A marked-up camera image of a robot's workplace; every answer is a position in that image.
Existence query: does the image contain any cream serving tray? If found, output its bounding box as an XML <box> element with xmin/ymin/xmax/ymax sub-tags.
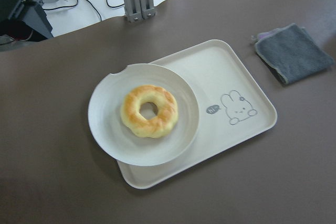
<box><xmin>118</xmin><ymin>39</ymin><xmax>277</xmax><ymax>189</ymax></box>

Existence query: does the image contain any glazed donut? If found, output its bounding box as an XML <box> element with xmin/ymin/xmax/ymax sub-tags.
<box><xmin>120</xmin><ymin>84</ymin><xmax>179</xmax><ymax>138</ymax></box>

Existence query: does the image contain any white round plate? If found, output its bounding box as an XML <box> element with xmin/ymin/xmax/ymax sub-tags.
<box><xmin>88</xmin><ymin>63</ymin><xmax>200</xmax><ymax>166</ymax></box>

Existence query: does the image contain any grey folded cloth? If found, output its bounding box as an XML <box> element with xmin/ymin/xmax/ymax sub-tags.
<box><xmin>255</xmin><ymin>23</ymin><xmax>335</xmax><ymax>85</ymax></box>

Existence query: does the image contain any black plastic platform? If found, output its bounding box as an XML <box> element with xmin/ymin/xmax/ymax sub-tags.
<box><xmin>1</xmin><ymin>0</ymin><xmax>53</xmax><ymax>42</ymax></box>

